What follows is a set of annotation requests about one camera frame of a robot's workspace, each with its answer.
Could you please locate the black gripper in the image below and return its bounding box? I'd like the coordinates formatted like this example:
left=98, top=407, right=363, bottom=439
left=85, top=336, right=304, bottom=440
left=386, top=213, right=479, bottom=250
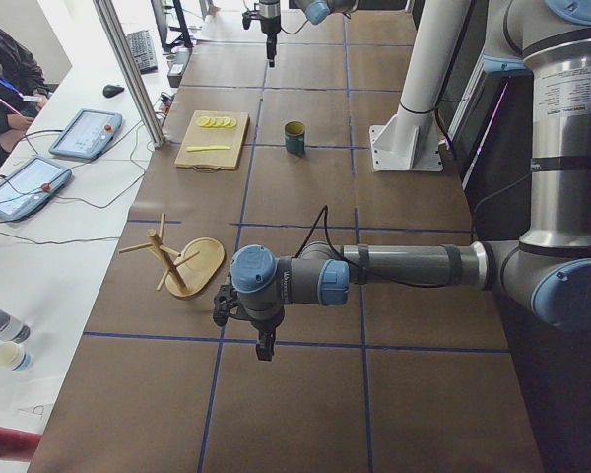
left=260, top=15, right=281, bottom=67
left=245, top=306, right=285, bottom=361

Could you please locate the dark green HOME mug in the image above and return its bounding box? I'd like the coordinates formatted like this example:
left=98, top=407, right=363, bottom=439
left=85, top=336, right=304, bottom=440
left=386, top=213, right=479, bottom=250
left=284, top=120, right=305, bottom=156

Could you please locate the wooden cup storage rack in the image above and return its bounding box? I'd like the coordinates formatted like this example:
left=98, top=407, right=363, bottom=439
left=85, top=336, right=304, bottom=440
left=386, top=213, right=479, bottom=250
left=118, top=213, right=226, bottom=299

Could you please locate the white paper cup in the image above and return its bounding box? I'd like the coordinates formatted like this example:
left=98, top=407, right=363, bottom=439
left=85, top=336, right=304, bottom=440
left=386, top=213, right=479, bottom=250
left=0, top=342, right=33, bottom=372

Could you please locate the black box with label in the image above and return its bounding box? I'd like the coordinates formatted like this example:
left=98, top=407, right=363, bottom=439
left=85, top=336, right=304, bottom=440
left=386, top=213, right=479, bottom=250
left=167, top=47, right=192, bottom=89

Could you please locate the bamboo cutting board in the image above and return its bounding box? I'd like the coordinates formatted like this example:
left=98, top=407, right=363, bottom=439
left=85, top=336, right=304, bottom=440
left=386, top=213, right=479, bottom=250
left=174, top=109, right=249, bottom=170

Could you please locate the black keyboard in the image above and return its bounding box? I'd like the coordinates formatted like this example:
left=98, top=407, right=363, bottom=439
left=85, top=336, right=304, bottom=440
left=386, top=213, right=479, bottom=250
left=126, top=30, right=158, bottom=74

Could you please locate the yellow plastic knife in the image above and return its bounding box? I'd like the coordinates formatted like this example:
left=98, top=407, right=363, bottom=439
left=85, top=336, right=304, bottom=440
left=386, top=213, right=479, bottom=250
left=185, top=145, right=231, bottom=153

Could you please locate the black computer mouse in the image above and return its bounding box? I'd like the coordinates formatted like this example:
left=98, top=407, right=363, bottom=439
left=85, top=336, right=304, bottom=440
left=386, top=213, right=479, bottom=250
left=102, top=84, right=124, bottom=99

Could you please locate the teach pendant far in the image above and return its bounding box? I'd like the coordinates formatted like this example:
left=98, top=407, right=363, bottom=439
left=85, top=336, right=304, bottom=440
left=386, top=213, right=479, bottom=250
left=49, top=108, right=123, bottom=161

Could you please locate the teach pendant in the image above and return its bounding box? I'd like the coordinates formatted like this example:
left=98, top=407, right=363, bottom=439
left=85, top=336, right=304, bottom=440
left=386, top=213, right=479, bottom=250
left=49, top=108, right=123, bottom=161
left=0, top=156, right=72, bottom=222

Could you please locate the seated person in black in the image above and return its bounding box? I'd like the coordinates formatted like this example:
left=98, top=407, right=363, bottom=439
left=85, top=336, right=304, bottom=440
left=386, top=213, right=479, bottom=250
left=0, top=29, right=49, bottom=166

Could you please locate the clear water bottle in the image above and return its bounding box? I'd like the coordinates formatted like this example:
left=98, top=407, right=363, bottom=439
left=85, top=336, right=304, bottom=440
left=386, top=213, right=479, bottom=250
left=0, top=308, right=31, bottom=343

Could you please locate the teach pendant near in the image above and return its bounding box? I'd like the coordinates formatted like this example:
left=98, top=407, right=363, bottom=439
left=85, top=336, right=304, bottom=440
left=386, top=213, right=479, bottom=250
left=0, top=156, right=72, bottom=222

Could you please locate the aluminium frame post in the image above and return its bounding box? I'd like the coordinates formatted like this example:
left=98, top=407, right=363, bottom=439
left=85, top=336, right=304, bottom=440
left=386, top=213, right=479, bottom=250
left=93, top=0, right=165, bottom=149

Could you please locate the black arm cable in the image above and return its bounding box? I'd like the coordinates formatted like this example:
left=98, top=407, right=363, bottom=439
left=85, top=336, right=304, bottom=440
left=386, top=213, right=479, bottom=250
left=295, top=205, right=449, bottom=289

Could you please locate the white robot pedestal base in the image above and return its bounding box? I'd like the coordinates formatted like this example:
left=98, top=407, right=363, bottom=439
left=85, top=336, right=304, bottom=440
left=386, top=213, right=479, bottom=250
left=369, top=0, right=472, bottom=172

